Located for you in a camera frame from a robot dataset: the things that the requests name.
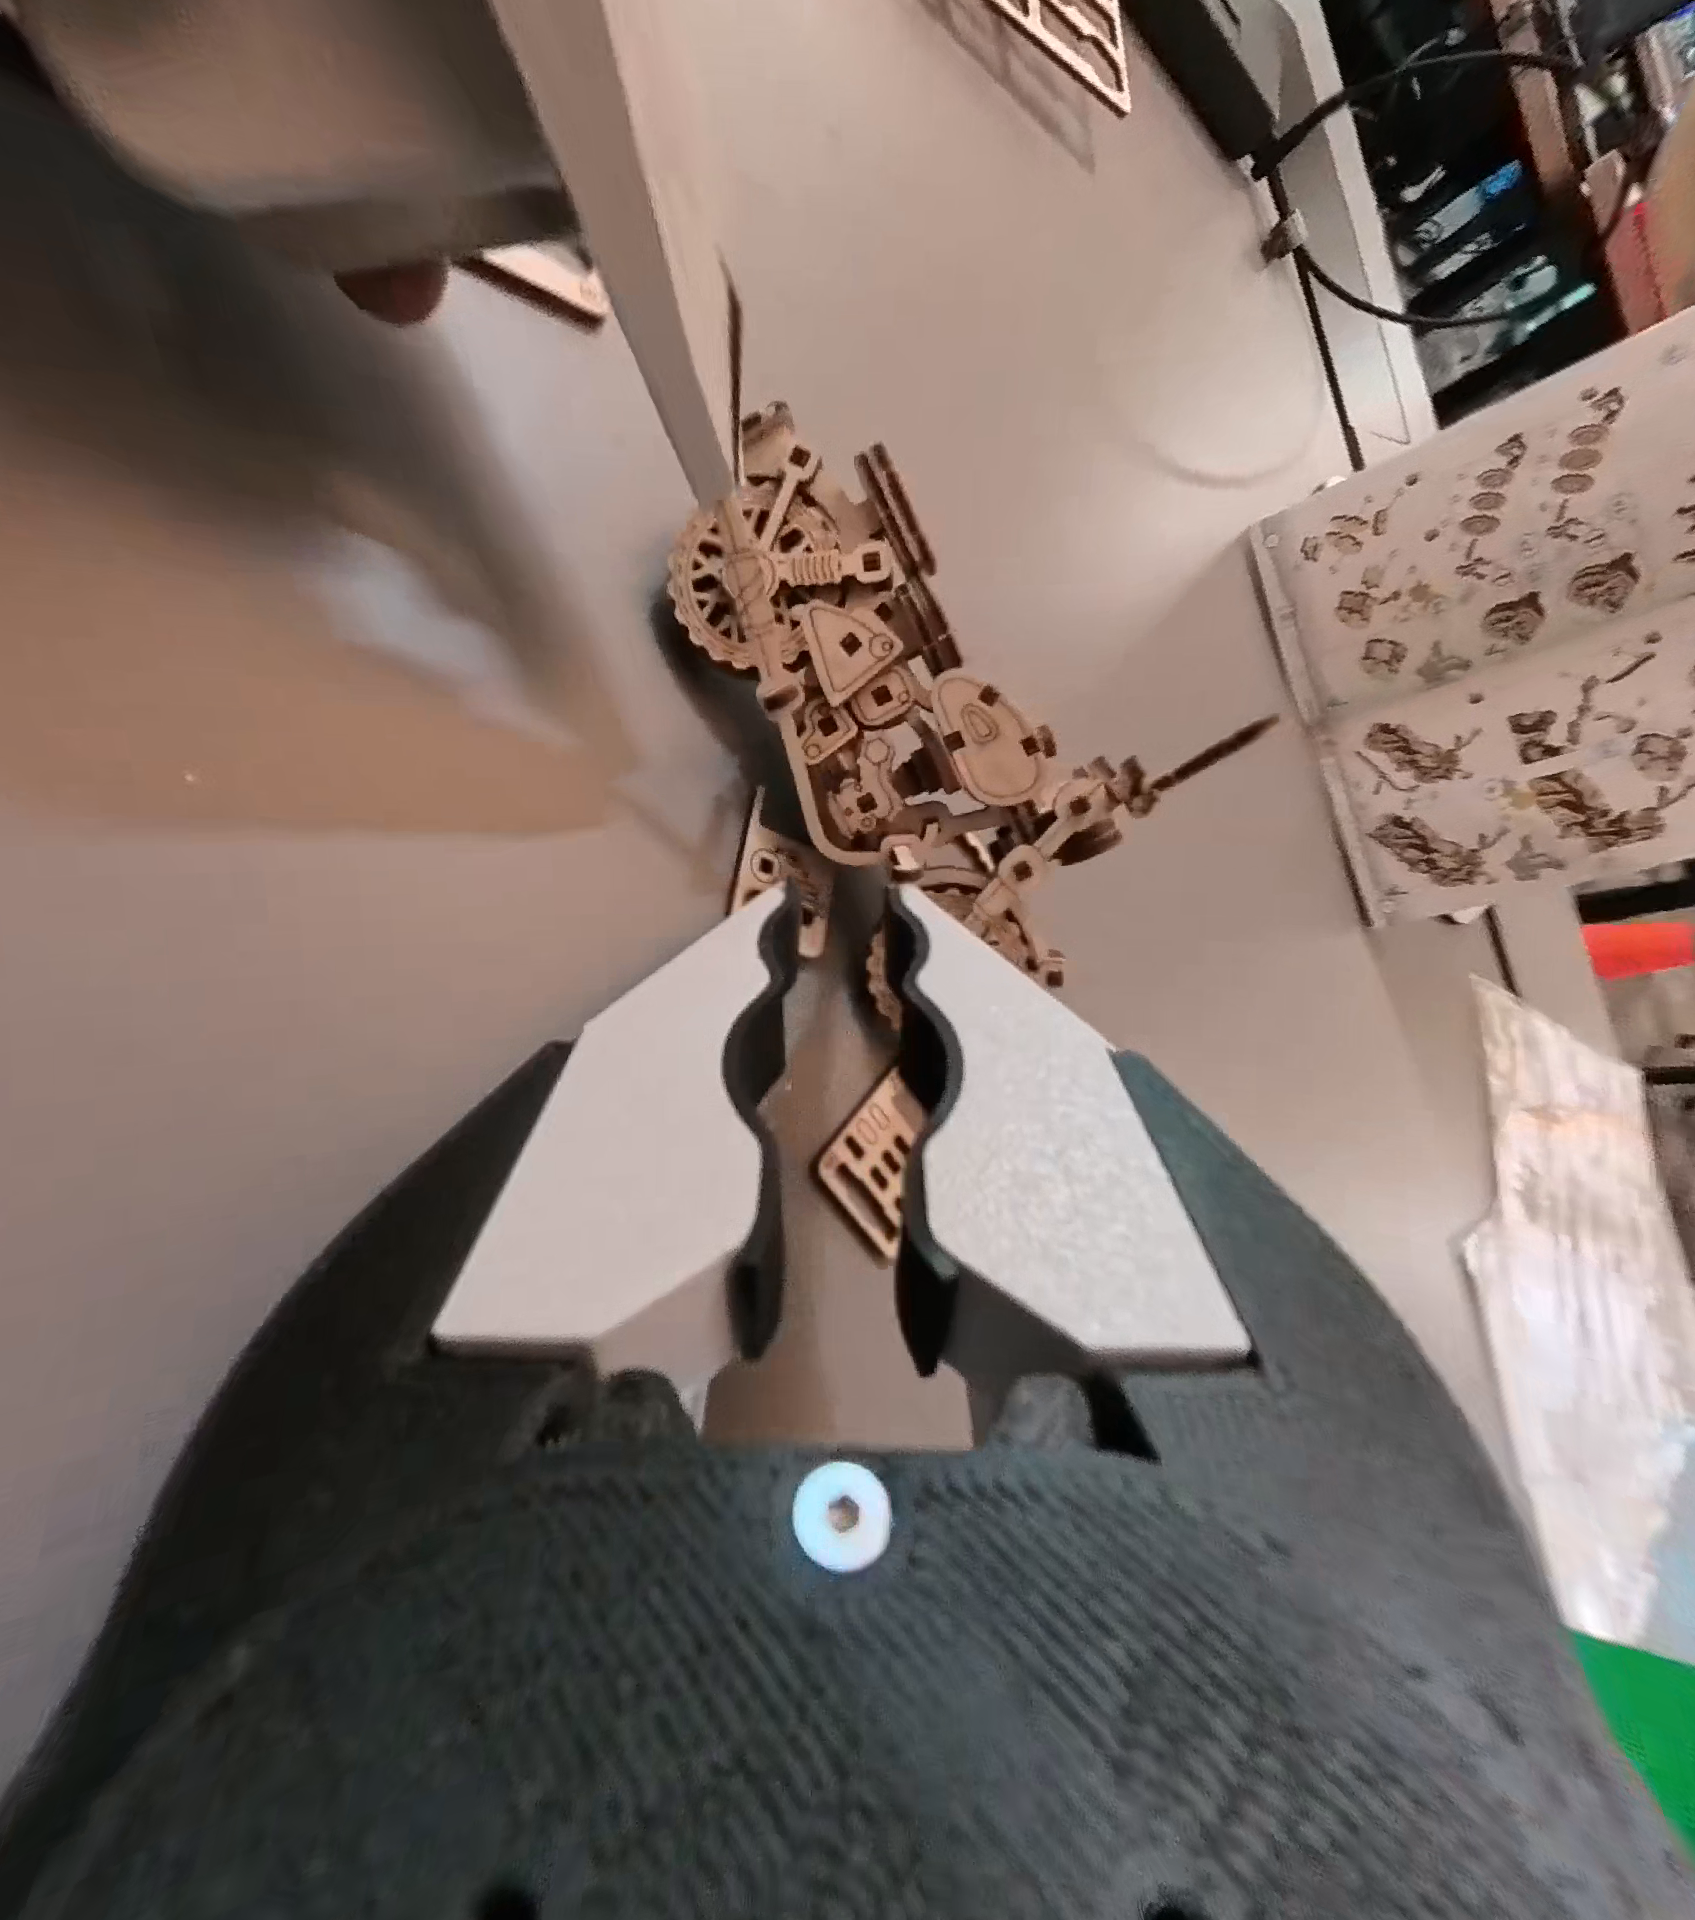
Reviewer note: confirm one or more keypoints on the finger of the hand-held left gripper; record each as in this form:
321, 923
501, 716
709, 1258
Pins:
639, 181
519, 660

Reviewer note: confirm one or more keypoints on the black flat device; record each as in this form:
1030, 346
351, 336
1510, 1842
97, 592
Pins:
1230, 61

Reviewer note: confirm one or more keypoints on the group of wooden part sheets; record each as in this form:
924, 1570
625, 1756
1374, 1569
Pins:
1088, 68

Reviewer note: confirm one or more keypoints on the assembly instruction booklet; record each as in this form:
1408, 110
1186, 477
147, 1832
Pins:
1538, 600

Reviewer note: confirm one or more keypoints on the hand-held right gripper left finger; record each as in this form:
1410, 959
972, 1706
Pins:
609, 1185

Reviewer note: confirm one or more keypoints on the clear plastic wrapper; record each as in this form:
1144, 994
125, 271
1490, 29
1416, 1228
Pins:
1598, 1321

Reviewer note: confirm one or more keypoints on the wooden motorcycle model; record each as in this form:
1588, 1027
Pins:
1004, 772

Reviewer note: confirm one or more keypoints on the grey desk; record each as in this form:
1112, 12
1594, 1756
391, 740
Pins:
1012, 374

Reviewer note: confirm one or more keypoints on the person's left hand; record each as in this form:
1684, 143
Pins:
397, 292

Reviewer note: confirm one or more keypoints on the small wooden grid cutout piece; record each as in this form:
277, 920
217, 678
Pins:
862, 1201

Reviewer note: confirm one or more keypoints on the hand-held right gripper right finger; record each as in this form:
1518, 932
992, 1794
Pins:
1088, 1214

